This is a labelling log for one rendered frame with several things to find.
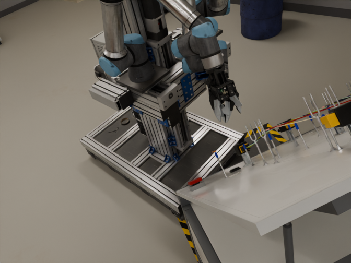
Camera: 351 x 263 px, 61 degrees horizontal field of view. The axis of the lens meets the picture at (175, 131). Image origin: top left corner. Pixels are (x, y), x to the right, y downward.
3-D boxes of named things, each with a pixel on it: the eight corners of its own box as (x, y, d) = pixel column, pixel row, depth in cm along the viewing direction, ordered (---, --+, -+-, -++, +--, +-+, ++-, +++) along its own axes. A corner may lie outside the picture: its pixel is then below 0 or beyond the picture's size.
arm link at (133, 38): (153, 55, 158) (147, 31, 149) (136, 68, 151) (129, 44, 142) (137, 51, 165) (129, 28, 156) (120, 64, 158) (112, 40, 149)
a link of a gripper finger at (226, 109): (219, 121, 128) (218, 100, 129) (227, 122, 132) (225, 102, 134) (225, 120, 126) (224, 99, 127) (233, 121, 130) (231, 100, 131)
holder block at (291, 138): (288, 141, 151) (279, 123, 152) (300, 137, 139) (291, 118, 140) (280, 144, 150) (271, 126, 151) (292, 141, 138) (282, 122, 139)
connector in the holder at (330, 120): (340, 123, 60) (334, 112, 60) (331, 128, 60) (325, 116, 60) (334, 124, 63) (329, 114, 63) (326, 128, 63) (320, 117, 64)
